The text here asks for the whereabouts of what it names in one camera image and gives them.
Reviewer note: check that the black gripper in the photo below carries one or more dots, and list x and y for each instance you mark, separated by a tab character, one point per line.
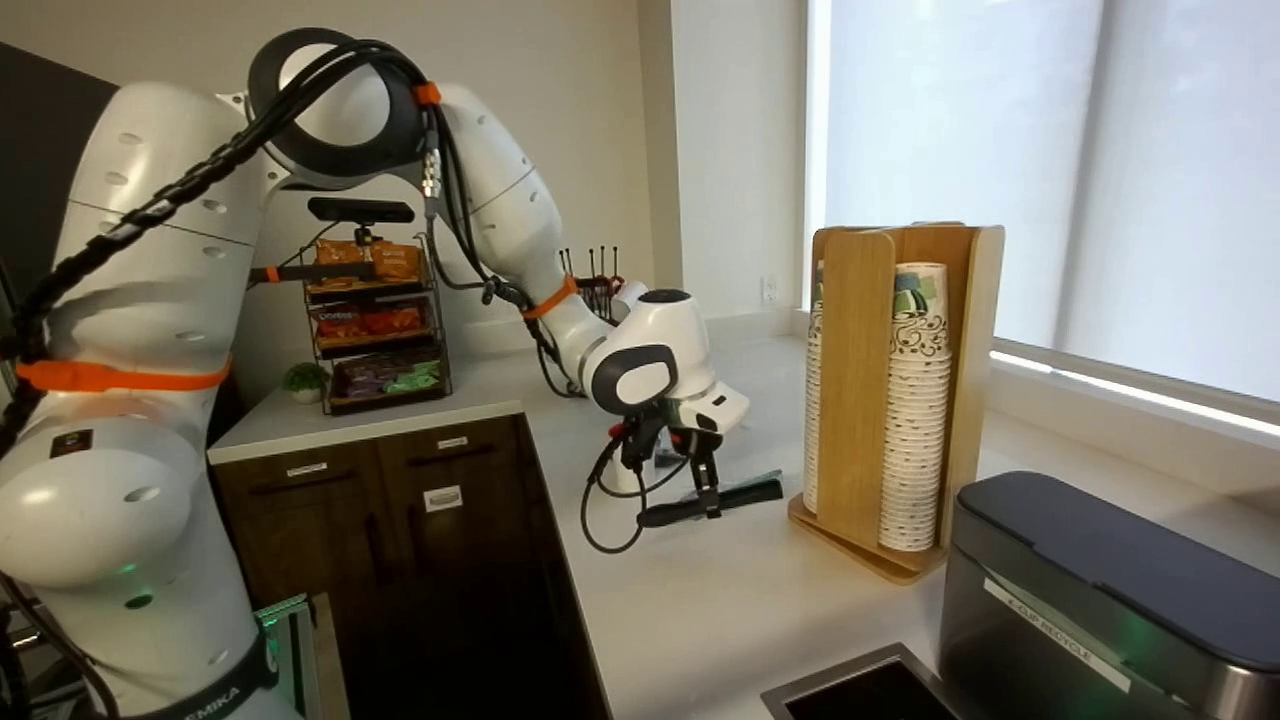
700	442

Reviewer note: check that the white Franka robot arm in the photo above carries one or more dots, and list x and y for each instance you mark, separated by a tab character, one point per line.
147	267

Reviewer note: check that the wooden cup dispenser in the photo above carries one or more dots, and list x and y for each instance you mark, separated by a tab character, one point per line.
852	401

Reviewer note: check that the white mug red inside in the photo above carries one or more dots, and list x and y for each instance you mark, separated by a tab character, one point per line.
629	480

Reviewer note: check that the dark stirrer holder with sticks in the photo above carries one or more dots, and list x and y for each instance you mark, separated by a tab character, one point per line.
603	296

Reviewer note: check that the stack of printed paper cups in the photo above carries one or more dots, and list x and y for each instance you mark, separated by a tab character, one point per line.
915	424

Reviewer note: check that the white cabinet label sticker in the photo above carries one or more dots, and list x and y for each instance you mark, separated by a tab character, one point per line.
443	498

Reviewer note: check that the steel sink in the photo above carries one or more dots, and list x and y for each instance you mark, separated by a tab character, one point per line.
864	703

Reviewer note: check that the dark wooden cabinet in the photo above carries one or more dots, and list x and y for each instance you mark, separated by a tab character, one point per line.
402	586

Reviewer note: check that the small green plant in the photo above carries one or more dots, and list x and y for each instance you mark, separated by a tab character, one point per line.
307	382

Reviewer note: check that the steel appliance black lid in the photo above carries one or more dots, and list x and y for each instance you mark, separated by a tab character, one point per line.
1106	572

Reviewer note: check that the white window roller blind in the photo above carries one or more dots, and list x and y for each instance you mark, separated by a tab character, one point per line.
962	163

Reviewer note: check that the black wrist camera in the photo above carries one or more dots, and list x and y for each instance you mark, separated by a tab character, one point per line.
641	442

